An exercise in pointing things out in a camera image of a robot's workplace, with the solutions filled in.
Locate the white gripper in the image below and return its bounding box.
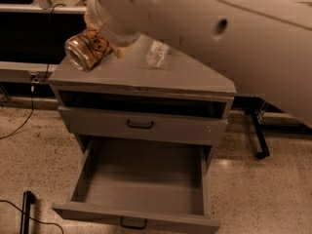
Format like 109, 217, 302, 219
84, 0, 140, 58

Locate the orange soda can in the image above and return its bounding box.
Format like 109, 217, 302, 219
64, 28, 113, 72

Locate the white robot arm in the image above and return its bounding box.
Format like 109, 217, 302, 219
87, 0, 312, 126

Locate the grey drawer cabinet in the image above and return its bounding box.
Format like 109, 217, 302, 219
48, 32, 237, 148

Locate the grey open lower drawer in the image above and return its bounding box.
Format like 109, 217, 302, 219
53, 137, 220, 234

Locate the clear plastic bottle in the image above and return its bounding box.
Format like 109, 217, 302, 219
145, 41, 170, 68

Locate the black stand foot left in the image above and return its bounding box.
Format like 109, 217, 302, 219
19, 190, 35, 234

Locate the black table leg right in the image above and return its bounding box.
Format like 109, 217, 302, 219
245, 99, 270, 160

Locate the black cable on floor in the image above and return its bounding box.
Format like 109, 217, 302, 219
0, 3, 66, 140

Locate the black upper drawer handle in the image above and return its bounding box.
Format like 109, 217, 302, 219
127, 119, 155, 130

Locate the black drawer handle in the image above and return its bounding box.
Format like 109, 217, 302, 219
127, 119, 155, 130
120, 216, 148, 230

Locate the black lower drawer handle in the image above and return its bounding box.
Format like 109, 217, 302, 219
120, 216, 148, 230

